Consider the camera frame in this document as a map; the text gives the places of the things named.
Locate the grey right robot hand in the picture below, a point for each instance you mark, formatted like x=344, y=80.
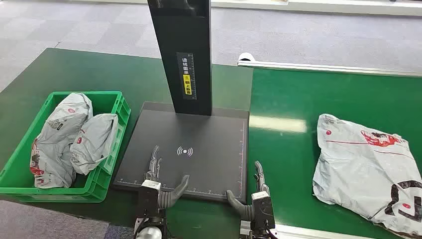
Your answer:
x=245, y=212

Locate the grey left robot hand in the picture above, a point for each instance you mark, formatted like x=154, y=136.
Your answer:
x=171, y=198

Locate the large grey black-print courier bag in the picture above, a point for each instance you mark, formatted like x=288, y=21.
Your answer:
x=359, y=168

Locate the green conveyor belt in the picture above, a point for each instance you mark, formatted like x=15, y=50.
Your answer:
x=283, y=165

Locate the black inbound scanner machine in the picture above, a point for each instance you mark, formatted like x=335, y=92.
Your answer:
x=204, y=138

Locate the white conveyor roller cap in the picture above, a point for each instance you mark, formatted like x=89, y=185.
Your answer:
x=246, y=57

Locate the green plastic crate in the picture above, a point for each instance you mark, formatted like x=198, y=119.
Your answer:
x=108, y=178

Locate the small grey courier bag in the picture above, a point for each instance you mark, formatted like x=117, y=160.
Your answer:
x=95, y=142

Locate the black and yellow column label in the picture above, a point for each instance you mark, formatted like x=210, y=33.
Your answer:
x=186, y=76

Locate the long grey courier bag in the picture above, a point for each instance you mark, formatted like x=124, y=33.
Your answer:
x=56, y=145

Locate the white background ledge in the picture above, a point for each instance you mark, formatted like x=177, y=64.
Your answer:
x=329, y=6

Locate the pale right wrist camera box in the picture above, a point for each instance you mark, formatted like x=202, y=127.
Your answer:
x=261, y=196

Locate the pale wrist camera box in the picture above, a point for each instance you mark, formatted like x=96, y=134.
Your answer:
x=151, y=185
x=261, y=196

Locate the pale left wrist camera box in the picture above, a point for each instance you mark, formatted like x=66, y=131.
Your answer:
x=151, y=185

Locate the long aluminium conveyor rail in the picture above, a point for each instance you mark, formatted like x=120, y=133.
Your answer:
x=329, y=68

